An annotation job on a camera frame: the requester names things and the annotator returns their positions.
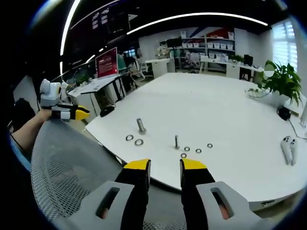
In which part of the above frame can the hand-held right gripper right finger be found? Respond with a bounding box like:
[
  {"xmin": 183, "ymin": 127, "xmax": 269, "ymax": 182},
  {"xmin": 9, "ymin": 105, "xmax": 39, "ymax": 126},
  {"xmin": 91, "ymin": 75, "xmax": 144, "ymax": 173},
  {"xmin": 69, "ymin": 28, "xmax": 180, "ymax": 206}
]
[{"xmin": 179, "ymin": 158, "xmax": 274, "ymax": 230}]

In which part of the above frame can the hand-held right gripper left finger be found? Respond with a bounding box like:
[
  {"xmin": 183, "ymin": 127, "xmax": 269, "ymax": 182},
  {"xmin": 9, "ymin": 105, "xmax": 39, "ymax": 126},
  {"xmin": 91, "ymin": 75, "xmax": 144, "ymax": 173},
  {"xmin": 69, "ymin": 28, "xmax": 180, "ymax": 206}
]
[{"xmin": 74, "ymin": 158, "xmax": 152, "ymax": 230}]

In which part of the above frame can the large threaded stud bolt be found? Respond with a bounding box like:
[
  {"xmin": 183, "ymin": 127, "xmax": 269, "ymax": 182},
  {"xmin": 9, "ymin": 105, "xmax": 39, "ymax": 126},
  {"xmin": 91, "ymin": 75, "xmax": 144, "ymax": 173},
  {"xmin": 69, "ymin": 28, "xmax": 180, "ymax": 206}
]
[{"xmin": 136, "ymin": 118, "xmax": 147, "ymax": 135}]

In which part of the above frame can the grey standing desk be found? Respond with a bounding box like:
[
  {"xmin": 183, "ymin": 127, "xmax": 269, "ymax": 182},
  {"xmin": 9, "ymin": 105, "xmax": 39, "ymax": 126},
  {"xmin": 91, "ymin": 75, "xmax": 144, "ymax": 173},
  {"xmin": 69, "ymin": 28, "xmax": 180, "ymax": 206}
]
[{"xmin": 68, "ymin": 67, "xmax": 132, "ymax": 118}]

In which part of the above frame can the grey mesh office chair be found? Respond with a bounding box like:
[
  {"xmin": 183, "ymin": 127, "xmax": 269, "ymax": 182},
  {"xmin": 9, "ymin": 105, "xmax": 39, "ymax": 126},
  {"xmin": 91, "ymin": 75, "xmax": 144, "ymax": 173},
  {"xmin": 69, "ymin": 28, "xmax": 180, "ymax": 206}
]
[{"xmin": 30, "ymin": 117, "xmax": 188, "ymax": 230}]

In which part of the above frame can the red screen monitor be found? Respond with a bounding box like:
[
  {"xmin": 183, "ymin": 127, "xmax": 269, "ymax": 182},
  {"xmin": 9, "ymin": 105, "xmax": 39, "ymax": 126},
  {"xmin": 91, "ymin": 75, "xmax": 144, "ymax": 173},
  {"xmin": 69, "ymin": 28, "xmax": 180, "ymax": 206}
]
[{"xmin": 95, "ymin": 47, "xmax": 119, "ymax": 79}]

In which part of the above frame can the white office chair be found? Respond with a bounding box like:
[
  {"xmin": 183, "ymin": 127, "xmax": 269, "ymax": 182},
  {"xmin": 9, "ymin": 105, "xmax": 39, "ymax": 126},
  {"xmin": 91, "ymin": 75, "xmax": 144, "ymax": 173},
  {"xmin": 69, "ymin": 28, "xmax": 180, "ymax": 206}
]
[{"xmin": 129, "ymin": 58, "xmax": 154, "ymax": 84}]

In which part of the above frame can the white counter desk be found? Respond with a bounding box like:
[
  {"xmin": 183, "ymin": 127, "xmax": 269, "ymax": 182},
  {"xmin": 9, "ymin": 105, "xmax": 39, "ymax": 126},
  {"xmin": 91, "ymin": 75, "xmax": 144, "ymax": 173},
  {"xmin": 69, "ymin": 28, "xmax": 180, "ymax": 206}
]
[{"xmin": 144, "ymin": 57, "xmax": 176, "ymax": 78}]

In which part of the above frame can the white game controller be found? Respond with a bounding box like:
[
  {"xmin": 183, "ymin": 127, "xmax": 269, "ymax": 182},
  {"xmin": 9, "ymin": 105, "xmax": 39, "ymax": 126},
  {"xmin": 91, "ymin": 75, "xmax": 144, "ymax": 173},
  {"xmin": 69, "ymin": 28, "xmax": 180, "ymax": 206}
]
[{"xmin": 280, "ymin": 135, "xmax": 298, "ymax": 166}]

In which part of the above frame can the black round device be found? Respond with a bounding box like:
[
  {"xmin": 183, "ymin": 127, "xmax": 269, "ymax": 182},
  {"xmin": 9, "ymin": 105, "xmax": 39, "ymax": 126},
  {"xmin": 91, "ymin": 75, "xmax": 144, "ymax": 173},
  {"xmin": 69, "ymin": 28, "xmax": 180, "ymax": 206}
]
[{"xmin": 276, "ymin": 106, "xmax": 292, "ymax": 121}]

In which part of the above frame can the green potted plant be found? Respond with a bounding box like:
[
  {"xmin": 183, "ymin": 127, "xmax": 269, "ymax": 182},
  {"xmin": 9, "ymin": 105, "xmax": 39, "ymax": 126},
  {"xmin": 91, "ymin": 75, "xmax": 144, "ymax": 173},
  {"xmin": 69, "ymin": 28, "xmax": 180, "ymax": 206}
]
[{"xmin": 244, "ymin": 59, "xmax": 303, "ymax": 108}]

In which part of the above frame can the black monitor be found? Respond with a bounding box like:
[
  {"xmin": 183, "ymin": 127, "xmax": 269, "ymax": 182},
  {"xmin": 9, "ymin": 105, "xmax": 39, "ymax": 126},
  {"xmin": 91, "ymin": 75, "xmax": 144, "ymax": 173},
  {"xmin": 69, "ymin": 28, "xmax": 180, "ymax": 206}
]
[{"xmin": 243, "ymin": 54, "xmax": 254, "ymax": 67}]

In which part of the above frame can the white storage shelf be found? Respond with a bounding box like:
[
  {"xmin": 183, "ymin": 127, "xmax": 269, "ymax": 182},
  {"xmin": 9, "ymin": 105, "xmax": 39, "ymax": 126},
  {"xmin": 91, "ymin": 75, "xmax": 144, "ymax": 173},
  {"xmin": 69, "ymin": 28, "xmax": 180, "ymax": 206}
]
[{"xmin": 159, "ymin": 30, "xmax": 237, "ymax": 72}]

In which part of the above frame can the white cable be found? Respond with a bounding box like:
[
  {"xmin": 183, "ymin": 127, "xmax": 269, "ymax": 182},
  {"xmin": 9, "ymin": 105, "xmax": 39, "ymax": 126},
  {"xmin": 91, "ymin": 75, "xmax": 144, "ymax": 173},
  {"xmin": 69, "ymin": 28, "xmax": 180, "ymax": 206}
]
[{"xmin": 287, "ymin": 117, "xmax": 307, "ymax": 141}]

